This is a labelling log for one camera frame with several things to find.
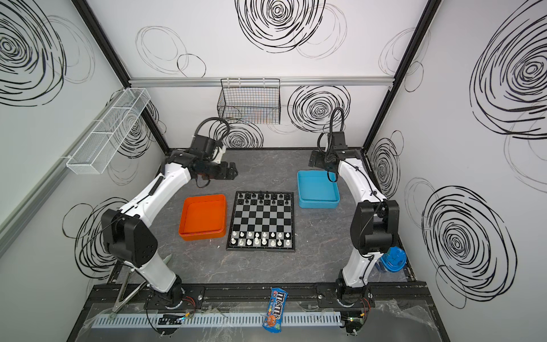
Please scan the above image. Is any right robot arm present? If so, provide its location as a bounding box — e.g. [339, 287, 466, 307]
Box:
[309, 107, 400, 307]

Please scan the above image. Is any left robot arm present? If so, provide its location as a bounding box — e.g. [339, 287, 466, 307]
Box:
[101, 133, 238, 309]

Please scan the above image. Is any black white chess board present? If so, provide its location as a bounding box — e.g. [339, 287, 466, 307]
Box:
[226, 191, 296, 252]

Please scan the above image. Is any blue plastic tray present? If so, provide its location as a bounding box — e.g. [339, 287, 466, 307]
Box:
[297, 170, 340, 209]

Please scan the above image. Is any orange plastic tray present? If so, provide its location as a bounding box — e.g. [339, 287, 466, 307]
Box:
[178, 195, 227, 242]

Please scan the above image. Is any blue lidded plastic container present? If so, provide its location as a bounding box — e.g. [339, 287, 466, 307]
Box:
[377, 247, 407, 273]

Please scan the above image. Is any M&M's candy bag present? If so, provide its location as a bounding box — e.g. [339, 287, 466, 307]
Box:
[262, 288, 288, 333]

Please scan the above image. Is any black wire basket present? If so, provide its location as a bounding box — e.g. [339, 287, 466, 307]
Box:
[217, 78, 281, 125]

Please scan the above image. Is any white mesh wall shelf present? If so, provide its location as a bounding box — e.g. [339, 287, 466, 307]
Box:
[66, 88, 150, 175]

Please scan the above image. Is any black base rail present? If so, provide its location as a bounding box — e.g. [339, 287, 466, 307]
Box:
[82, 282, 432, 311]

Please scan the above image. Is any white slotted cable duct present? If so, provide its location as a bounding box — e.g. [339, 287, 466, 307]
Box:
[91, 312, 343, 330]

